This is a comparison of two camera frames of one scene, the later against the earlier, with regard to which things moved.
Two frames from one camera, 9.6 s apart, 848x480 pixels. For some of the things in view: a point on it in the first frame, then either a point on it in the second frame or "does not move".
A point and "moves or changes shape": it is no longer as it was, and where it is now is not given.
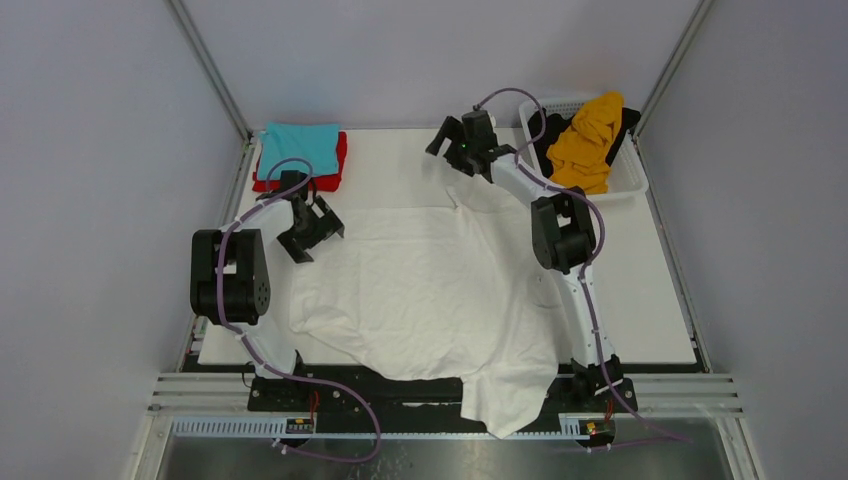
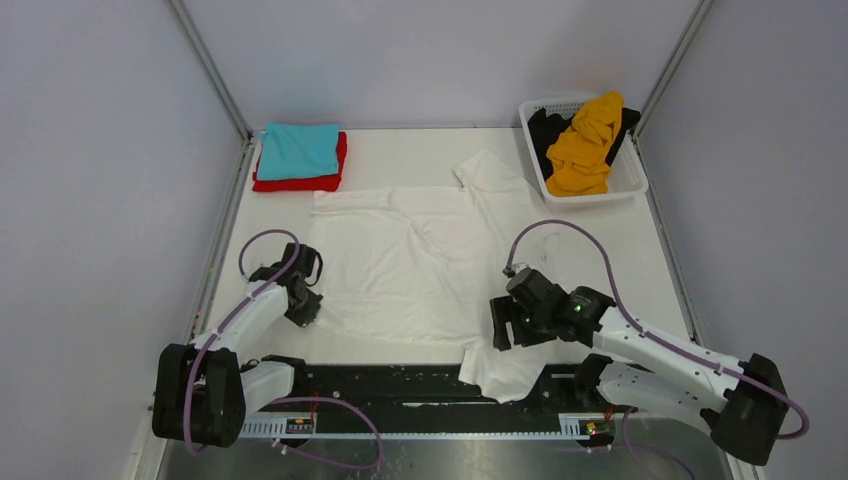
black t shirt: (557, 125) does not move
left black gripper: (326, 225) → (308, 313)
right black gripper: (457, 152) → (502, 322)
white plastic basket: (628, 172) does not move
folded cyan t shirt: (317, 143) does not move
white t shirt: (421, 293) moves or changes shape
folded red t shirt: (324, 182) does not move
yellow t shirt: (580, 156) does not move
